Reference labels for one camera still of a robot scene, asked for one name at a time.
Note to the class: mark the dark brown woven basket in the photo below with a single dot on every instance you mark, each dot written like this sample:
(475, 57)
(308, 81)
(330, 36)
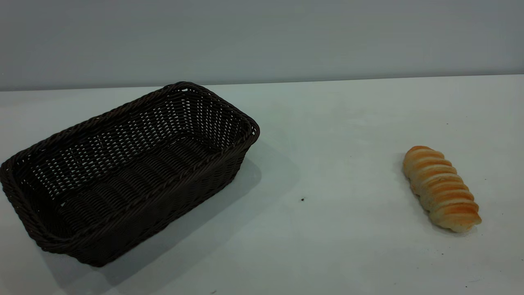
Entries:
(135, 180)

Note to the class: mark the ridged golden bread roll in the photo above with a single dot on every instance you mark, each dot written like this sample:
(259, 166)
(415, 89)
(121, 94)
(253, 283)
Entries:
(442, 190)

